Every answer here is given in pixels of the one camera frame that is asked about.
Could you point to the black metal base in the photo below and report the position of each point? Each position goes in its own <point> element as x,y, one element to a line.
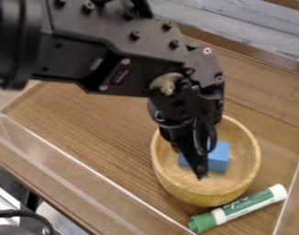
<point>32,223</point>

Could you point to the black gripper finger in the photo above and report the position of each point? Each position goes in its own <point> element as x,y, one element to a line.
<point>188,139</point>
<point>165,137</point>

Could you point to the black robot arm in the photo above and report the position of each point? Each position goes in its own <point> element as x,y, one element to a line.
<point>115,49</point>

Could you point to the blue rectangular block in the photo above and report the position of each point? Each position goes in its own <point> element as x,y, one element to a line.
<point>217,158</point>

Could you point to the brown wooden bowl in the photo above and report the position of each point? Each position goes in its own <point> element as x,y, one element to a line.
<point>219,188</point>

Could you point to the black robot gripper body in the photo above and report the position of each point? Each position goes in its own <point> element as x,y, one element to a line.
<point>187,99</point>

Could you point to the clear acrylic tray wall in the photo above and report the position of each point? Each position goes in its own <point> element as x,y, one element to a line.
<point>77,147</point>

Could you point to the green white marker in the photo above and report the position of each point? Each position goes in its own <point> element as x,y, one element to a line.
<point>237,208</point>

